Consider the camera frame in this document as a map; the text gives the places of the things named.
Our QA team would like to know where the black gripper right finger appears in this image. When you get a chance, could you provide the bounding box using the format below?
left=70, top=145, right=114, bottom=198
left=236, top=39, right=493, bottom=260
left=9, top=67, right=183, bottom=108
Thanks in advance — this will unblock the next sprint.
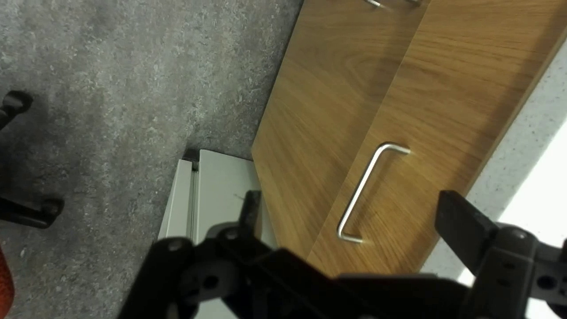
left=435, top=189, right=567, bottom=319

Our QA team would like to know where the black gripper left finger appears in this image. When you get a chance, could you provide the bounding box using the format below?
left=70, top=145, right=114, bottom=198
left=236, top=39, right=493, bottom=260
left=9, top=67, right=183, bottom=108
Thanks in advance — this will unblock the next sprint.
left=117, top=189, right=380, bottom=319

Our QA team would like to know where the silver drawer bar handle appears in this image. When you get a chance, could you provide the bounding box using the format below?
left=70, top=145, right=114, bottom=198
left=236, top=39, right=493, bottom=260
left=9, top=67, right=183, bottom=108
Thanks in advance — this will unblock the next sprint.
left=335, top=140, right=413, bottom=246

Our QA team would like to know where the wooden cabinet drawer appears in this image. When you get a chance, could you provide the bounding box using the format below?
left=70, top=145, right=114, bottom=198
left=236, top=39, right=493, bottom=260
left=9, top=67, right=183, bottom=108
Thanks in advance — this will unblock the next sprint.
left=307, top=0, right=567, bottom=280

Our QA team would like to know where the wooden cabinet door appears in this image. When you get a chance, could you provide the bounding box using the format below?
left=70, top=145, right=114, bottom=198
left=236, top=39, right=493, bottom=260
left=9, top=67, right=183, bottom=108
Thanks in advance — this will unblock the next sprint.
left=250, top=0, right=433, bottom=262

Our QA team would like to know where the white refrigerator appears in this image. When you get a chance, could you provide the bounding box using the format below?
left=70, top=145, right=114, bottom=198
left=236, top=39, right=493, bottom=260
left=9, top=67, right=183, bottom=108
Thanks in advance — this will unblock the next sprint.
left=158, top=147, right=277, bottom=319

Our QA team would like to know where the orange office chair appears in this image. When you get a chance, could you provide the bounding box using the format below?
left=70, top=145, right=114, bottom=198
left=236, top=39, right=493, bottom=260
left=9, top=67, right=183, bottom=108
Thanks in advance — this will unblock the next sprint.
left=0, top=88, right=66, bottom=315

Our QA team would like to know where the small silver door handle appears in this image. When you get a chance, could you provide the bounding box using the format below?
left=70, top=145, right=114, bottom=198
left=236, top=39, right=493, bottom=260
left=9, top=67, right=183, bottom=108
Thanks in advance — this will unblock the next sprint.
left=364, top=0, right=426, bottom=12

